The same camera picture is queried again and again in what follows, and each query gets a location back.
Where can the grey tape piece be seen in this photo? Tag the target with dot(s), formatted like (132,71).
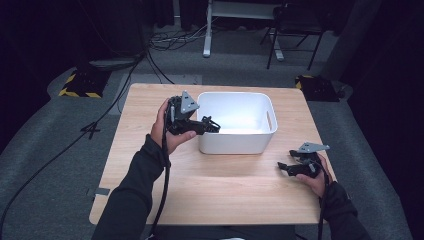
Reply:
(102,191)

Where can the grey round stand base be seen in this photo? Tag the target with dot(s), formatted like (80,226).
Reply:
(113,63)

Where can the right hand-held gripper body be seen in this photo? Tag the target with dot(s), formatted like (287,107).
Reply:
(308,168)

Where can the person's left hand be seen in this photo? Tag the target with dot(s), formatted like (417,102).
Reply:
(160,133)

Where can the black yellow striped floor base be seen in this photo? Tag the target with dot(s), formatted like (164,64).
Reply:
(85,83)
(316,88)

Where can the white plastic storage bin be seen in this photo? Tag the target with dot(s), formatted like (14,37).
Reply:
(233,143)

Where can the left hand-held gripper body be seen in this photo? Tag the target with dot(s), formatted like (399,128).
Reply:
(180,123)

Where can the grey curtain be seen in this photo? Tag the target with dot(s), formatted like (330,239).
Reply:
(353,36)

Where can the black chair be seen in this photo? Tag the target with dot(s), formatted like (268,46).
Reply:
(295,26)

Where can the person's right hand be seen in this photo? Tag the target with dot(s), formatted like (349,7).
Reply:
(318,185)

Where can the white desk frame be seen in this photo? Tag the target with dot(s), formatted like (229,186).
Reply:
(207,33)

